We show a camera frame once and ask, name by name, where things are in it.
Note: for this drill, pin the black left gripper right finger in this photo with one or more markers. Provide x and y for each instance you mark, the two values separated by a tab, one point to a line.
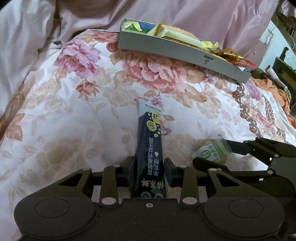
185	178

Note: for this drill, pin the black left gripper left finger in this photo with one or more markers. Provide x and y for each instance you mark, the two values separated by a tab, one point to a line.
113	177

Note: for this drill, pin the dark blue powder stick sachet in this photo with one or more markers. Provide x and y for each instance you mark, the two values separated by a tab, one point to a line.
149	175

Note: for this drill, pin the green white pastry packet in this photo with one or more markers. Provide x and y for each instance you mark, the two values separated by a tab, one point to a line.
213	149

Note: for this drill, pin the dried tofu snack packet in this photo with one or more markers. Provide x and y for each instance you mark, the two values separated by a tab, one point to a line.
241	62

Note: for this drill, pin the gold foil snack packet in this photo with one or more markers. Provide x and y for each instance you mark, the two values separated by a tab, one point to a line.
226	53

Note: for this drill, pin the orange cream snack packet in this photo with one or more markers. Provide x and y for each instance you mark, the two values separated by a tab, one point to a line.
175	34

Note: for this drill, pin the orange cloth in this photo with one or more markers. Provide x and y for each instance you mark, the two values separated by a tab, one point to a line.
278	94

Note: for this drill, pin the yellow wrapper in tray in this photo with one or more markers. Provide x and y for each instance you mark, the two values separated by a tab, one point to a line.
210	45

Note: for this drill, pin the grey cardboard tray box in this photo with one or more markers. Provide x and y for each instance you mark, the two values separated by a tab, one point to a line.
130	38

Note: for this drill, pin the pink satin quilt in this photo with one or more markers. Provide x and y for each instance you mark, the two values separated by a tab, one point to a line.
27	26

